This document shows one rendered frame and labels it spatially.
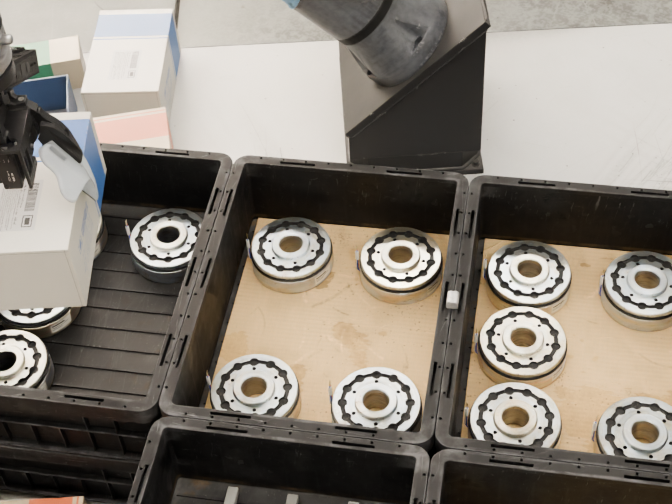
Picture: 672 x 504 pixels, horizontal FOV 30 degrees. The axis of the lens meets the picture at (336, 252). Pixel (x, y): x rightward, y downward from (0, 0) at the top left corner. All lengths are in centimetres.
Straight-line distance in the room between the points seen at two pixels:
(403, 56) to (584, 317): 45
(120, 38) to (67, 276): 81
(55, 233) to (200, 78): 85
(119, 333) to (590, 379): 57
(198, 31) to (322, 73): 127
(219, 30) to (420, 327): 188
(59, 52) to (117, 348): 68
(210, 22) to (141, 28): 128
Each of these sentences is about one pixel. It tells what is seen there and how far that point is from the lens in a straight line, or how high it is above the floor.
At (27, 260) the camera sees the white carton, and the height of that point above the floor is 112.
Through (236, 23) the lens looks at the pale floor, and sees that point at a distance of 332.
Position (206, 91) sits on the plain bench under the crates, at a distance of 206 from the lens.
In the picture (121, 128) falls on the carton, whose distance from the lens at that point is 191.
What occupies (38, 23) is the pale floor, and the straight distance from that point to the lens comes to 344.
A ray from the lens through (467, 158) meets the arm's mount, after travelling 188.
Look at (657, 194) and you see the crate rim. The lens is 157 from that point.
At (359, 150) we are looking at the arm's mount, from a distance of 184.
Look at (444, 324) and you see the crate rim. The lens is 141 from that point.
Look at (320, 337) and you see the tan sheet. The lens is 153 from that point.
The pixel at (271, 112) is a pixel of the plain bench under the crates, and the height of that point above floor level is 70.
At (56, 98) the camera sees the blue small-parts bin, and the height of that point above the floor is 73.
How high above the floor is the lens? 205
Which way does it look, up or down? 49 degrees down
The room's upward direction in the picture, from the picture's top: 5 degrees counter-clockwise
